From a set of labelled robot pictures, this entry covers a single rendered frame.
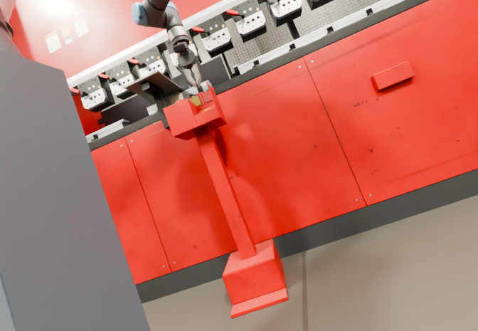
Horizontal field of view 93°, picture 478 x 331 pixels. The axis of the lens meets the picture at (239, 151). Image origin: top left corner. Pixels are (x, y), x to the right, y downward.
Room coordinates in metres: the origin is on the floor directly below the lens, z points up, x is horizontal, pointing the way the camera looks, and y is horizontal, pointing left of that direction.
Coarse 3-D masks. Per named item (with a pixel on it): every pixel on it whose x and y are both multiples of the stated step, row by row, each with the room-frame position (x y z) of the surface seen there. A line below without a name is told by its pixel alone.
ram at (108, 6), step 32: (32, 0) 1.31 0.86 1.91; (64, 0) 1.28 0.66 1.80; (96, 0) 1.26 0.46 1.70; (128, 0) 1.23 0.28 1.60; (192, 0) 1.18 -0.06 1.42; (32, 32) 1.32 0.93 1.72; (96, 32) 1.27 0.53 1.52; (128, 32) 1.24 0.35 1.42; (192, 32) 1.23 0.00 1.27; (64, 64) 1.30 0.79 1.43; (96, 64) 1.28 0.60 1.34
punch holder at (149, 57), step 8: (152, 48) 1.22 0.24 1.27; (136, 56) 1.24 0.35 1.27; (144, 56) 1.23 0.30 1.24; (152, 56) 1.23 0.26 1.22; (160, 56) 1.22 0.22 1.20; (152, 64) 1.23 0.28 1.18; (160, 64) 1.22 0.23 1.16; (144, 72) 1.23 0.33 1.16; (152, 72) 1.23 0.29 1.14; (168, 72) 1.26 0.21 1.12
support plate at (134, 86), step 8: (160, 72) 1.00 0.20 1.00; (136, 80) 1.00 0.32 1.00; (144, 80) 1.01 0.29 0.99; (152, 80) 1.03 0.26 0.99; (160, 80) 1.06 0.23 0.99; (168, 80) 1.09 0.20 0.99; (128, 88) 1.02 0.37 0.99; (136, 88) 1.05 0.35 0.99; (168, 88) 1.17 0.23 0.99; (176, 88) 1.21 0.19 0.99; (144, 96) 1.16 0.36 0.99; (152, 96) 1.19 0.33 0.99
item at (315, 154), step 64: (448, 0) 0.94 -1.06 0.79; (320, 64) 1.01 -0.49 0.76; (384, 64) 0.98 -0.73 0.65; (448, 64) 0.95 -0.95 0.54; (256, 128) 1.07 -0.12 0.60; (320, 128) 1.03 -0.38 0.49; (384, 128) 1.00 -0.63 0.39; (448, 128) 0.96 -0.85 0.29; (128, 192) 1.17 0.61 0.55; (192, 192) 1.12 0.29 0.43; (256, 192) 1.08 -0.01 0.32; (320, 192) 1.04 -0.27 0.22; (384, 192) 1.01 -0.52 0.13; (448, 192) 0.98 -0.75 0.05; (128, 256) 1.18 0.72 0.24; (192, 256) 1.14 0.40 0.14
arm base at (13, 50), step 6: (0, 24) 0.40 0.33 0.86; (0, 30) 0.39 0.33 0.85; (6, 30) 0.41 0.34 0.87; (0, 36) 0.38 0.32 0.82; (6, 36) 0.40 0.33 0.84; (0, 42) 0.37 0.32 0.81; (6, 42) 0.38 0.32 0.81; (12, 42) 0.40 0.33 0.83; (0, 48) 0.36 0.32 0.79; (6, 48) 0.37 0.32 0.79; (12, 48) 0.39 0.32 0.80; (18, 54) 0.39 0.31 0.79
